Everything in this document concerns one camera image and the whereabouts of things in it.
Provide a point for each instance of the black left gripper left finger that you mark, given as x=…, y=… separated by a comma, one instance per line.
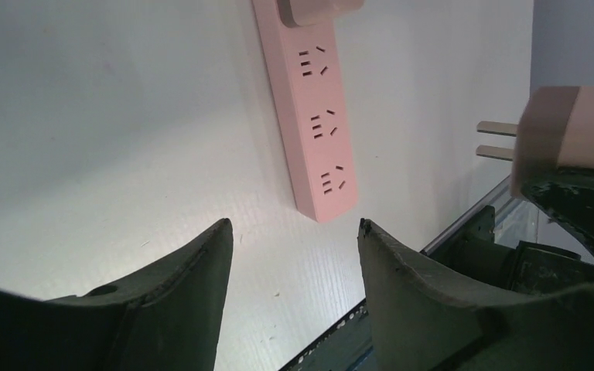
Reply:
x=164, y=316

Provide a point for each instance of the pink charger plug with prongs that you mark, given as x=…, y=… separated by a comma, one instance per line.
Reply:
x=302, y=13

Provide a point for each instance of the pink power strip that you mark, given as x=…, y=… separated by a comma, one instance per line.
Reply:
x=306, y=82

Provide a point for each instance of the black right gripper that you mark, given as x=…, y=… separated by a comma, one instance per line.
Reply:
x=470, y=249

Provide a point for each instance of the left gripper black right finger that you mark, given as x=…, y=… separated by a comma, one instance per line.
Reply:
x=426, y=316

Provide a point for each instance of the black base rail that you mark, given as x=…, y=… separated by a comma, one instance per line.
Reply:
x=346, y=345

